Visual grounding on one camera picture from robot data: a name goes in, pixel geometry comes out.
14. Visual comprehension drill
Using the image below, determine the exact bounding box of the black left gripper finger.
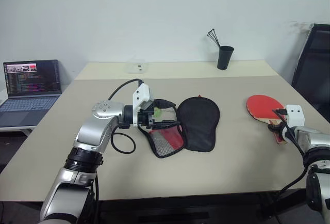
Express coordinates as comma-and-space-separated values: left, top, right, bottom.
154, 99, 177, 110
152, 119, 183, 130

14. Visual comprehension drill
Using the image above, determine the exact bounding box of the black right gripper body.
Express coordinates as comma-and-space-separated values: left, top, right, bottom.
276, 122, 288, 138

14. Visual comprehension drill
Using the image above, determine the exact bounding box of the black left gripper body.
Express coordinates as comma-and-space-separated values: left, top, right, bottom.
137, 100, 158, 130

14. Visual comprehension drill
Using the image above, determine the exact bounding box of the red table tennis paddle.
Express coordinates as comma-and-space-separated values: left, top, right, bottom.
245, 94, 290, 145

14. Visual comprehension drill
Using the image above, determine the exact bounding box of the black mesh paddle case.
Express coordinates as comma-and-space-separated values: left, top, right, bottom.
137, 94, 221, 159

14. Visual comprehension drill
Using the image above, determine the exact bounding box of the clear plastic lid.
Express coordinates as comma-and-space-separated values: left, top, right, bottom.
126, 63, 150, 74

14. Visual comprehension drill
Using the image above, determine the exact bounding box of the black office chair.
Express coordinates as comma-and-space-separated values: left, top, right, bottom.
291, 23, 330, 121

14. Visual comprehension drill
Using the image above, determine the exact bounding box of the black plastic cup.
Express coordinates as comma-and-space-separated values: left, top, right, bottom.
217, 45, 235, 70

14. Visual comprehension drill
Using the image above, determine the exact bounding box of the grey open laptop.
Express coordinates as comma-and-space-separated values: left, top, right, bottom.
0, 59, 63, 128

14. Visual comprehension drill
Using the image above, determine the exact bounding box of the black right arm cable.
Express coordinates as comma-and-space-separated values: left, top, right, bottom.
272, 108, 313, 224

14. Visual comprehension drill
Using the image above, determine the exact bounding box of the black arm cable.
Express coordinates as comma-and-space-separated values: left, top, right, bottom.
94, 78, 144, 224
272, 108, 313, 224

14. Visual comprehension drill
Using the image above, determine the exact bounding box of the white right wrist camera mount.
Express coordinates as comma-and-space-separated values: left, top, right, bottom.
284, 104, 306, 127

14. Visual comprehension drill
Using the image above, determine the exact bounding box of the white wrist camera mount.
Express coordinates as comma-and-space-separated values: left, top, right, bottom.
131, 84, 151, 127
284, 104, 306, 127

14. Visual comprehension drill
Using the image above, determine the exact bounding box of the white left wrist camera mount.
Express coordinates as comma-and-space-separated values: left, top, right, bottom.
131, 84, 151, 127

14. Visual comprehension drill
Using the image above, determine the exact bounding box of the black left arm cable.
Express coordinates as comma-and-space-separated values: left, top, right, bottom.
94, 78, 144, 224

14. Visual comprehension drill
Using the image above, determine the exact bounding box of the black table frame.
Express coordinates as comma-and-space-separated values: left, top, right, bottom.
97, 189, 314, 224

